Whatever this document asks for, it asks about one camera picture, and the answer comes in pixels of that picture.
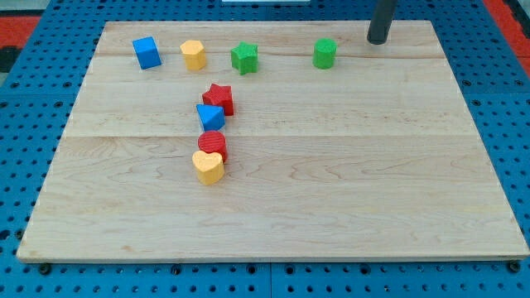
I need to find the red cylinder block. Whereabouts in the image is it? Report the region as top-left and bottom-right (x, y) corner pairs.
(197, 131), (228, 162)

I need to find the yellow heart block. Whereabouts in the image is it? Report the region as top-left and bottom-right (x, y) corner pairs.
(192, 151), (224, 185)

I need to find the blue triangle block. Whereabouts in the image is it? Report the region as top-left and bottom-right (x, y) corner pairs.
(196, 104), (225, 132)

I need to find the red star block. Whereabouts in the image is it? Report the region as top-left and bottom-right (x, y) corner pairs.
(202, 84), (234, 116)

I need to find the wooden board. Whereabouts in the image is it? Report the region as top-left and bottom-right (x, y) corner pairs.
(17, 21), (529, 264)

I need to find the green star block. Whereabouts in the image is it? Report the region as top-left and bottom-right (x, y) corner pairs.
(230, 41), (258, 75)

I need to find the green cylinder block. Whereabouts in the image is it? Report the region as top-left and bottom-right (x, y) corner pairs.
(312, 38), (337, 70)

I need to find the yellow hexagon block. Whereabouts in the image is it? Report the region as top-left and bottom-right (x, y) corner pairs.
(180, 40), (206, 70)

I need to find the blue cube block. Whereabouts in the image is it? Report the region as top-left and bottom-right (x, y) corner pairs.
(132, 36), (161, 70)

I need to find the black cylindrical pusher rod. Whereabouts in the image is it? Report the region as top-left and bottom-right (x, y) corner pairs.
(367, 0), (398, 45)

